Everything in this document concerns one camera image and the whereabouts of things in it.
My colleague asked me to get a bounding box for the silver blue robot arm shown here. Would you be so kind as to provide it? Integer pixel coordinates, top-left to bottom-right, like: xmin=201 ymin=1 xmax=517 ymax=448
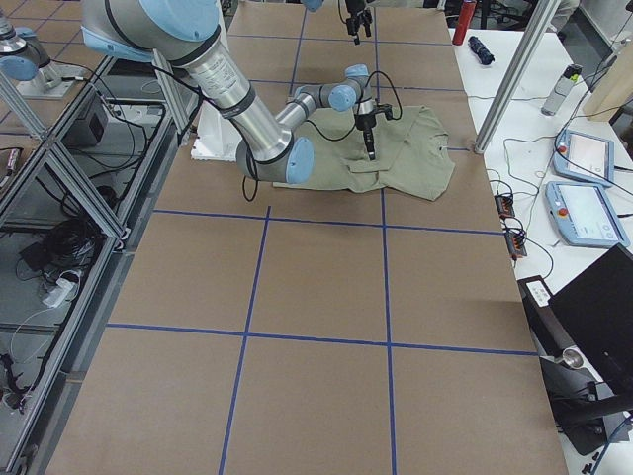
xmin=301 ymin=0 xmax=373 ymax=45
xmin=82 ymin=0 xmax=378 ymax=184

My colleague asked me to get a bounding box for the white power strip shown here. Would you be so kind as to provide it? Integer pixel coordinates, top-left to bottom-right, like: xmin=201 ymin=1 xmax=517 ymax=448
xmin=42 ymin=277 xmax=77 ymax=308

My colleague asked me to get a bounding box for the upper teach pendant tablet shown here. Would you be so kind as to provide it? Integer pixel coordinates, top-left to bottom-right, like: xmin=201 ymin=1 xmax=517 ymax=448
xmin=552 ymin=129 xmax=614 ymax=187

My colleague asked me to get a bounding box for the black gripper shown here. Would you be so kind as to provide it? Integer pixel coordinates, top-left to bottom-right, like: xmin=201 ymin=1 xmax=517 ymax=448
xmin=354 ymin=99 xmax=377 ymax=161
xmin=345 ymin=0 xmax=372 ymax=45

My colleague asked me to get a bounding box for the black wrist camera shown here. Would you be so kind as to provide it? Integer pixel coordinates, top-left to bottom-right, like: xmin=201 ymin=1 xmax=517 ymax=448
xmin=375 ymin=104 xmax=394 ymax=121

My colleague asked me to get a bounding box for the aluminium frame rail structure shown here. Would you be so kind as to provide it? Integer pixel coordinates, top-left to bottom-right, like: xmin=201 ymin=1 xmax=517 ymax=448
xmin=0 ymin=48 xmax=199 ymax=475

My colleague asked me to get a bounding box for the small orange black electronics box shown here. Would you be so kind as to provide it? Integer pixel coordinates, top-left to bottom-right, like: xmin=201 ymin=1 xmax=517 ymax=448
xmin=495 ymin=193 xmax=515 ymax=219

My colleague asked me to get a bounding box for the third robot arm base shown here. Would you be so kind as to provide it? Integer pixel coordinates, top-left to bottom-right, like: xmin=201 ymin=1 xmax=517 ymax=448
xmin=1 ymin=13 xmax=84 ymax=99

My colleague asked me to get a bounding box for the aluminium frame post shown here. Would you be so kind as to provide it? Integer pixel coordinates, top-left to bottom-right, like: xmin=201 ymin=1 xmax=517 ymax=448
xmin=474 ymin=0 xmax=560 ymax=154

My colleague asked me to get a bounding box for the olive green long-sleeve shirt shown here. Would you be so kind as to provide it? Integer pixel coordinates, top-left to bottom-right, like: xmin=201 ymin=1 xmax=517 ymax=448
xmin=299 ymin=106 xmax=455 ymax=201

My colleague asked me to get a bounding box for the red cylinder bottle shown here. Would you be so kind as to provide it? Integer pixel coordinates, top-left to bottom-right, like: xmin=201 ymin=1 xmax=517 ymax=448
xmin=452 ymin=0 xmax=477 ymax=46

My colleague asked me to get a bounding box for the lower teach pendant tablet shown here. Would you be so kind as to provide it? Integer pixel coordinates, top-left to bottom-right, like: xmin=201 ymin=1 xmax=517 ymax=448
xmin=545 ymin=181 xmax=630 ymax=248

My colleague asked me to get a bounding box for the teach pendant tablet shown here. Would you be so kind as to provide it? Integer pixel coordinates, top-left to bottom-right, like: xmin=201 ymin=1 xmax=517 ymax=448
xmin=552 ymin=129 xmax=614 ymax=187
xmin=545 ymin=181 xmax=630 ymax=248

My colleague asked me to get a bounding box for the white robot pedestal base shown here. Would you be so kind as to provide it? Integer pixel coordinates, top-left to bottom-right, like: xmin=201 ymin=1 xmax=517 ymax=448
xmin=191 ymin=103 xmax=241 ymax=162

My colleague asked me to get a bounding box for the clear water bottle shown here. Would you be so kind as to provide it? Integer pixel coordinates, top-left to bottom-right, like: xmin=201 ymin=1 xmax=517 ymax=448
xmin=540 ymin=63 xmax=583 ymax=116

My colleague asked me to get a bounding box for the folded dark blue umbrella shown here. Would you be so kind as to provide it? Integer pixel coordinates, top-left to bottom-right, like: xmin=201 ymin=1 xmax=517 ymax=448
xmin=468 ymin=36 xmax=495 ymax=66

